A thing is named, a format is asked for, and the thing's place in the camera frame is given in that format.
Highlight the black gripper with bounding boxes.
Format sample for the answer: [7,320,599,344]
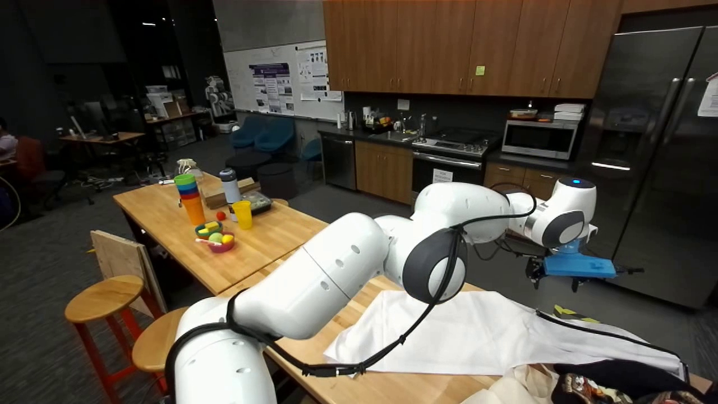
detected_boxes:
[525,255,545,287]

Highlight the white cloth with black strap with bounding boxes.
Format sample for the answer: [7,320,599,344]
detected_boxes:
[322,292,686,379]

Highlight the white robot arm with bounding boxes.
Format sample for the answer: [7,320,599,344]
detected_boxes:
[166,177,597,404]

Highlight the beige tote bag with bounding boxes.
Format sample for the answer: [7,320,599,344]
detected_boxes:
[462,365,559,404]

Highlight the stainless steel oven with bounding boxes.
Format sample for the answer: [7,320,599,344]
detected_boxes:
[410,137,493,192]

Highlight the silver microwave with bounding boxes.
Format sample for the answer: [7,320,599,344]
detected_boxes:
[499,122,579,162]

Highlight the black bag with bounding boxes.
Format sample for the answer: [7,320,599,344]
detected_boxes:
[552,359,718,404]

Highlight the stainless steel refrigerator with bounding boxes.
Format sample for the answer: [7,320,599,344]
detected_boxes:
[577,24,718,310]

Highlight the lower wooden cabinets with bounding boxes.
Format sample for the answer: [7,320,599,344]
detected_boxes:
[354,140,559,205]

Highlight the black dishwasher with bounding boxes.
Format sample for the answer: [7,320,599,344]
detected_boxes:
[321,132,354,190]

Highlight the yellow plastic cup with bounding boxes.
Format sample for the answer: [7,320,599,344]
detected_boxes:
[230,200,253,230]

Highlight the whiteboard with posters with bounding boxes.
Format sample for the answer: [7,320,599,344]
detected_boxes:
[224,40,345,122]

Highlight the grey water bottle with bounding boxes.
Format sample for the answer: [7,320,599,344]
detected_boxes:
[220,169,239,205]

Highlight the bowl of toy fruit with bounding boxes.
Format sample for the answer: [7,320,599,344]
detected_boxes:
[195,221,235,253]

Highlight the stacked colourful cups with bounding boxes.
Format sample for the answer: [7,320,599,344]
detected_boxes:
[172,172,203,224]

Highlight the wooden stool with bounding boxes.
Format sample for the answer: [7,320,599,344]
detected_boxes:
[133,308,184,373]
[62,273,163,404]

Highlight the plywood board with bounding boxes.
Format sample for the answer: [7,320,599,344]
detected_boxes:
[89,230,166,310]

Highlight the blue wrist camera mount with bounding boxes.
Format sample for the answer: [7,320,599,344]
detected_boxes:
[545,252,616,281]

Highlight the upper wooden wall cabinets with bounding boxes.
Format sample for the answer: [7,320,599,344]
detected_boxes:
[322,0,718,99]

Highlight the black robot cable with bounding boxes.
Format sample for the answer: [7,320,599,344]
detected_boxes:
[163,188,541,379]

